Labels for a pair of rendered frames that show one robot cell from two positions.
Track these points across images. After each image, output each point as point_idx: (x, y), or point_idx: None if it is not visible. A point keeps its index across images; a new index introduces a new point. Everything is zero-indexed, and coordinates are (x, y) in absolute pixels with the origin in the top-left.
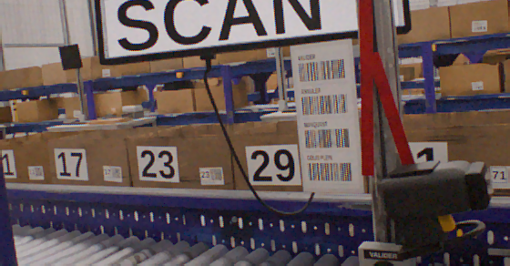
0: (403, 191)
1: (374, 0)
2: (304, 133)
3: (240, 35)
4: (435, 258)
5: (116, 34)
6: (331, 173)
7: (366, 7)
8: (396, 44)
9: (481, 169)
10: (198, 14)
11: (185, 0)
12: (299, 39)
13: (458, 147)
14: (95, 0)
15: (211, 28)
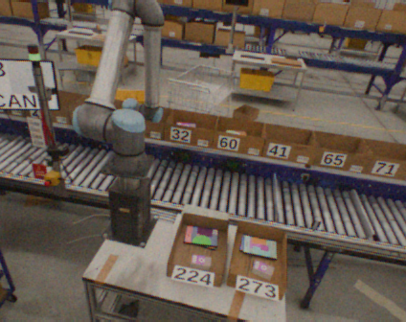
0: (50, 151)
1: (44, 113)
2: (32, 134)
3: (14, 106)
4: (89, 145)
5: None
6: (38, 143)
7: (42, 114)
8: (51, 120)
9: (63, 149)
10: (1, 100)
11: None
12: (31, 109)
13: None
14: None
15: (6, 103)
